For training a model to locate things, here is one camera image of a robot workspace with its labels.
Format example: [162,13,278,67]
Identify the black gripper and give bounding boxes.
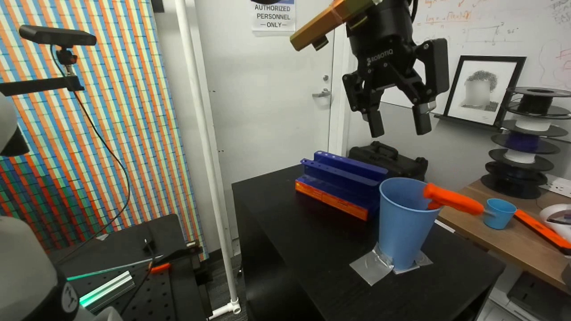
[341,0,451,140]

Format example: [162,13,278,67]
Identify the orange handle tool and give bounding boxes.
[423,182,487,218]

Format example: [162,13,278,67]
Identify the blue and orange tool rack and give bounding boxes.
[294,150,389,223]

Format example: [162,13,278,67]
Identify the large blue cup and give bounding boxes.
[373,177,442,273]

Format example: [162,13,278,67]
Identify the small blue cup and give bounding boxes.
[482,199,517,232]

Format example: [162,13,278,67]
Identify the orange utility tool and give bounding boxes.
[514,209,571,254]

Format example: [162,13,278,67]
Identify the black and orange hand tool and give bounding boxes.
[141,238,203,279]

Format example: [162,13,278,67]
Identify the black framed portrait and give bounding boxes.
[442,54,528,131]

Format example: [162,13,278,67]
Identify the blue filament spool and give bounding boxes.
[489,131,562,157]

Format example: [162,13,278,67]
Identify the white filament spool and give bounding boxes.
[501,115,571,143]
[487,149,557,175]

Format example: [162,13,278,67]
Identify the black filament spool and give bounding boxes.
[480,170,544,202]

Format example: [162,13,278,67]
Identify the grey spool with black core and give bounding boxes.
[512,86,571,120]

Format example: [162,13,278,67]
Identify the authorized personnel sign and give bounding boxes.
[248,0,298,33]

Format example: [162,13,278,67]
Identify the grey square mat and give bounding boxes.
[348,248,435,289]

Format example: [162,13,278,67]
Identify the white cardboard box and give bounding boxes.
[544,175,571,202]

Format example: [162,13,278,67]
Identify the wooden desk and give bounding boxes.
[437,179,571,295]

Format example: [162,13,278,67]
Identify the white tape roll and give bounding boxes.
[537,204,571,241]

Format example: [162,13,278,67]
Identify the slim white pole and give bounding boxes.
[171,0,244,318]

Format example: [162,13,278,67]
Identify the black breadboard table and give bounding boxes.
[43,213,210,321]

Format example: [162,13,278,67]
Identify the reflective metal bar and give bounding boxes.
[64,257,155,311]

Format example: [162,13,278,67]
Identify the silver door handle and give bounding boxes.
[310,88,333,104]

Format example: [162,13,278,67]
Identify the tan wrist camera block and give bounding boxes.
[289,0,373,54]

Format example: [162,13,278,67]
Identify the black camera cable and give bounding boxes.
[52,45,134,243]

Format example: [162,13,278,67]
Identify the black stereo camera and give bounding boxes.
[18,24,98,50]

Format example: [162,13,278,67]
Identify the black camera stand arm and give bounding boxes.
[0,75,85,99]

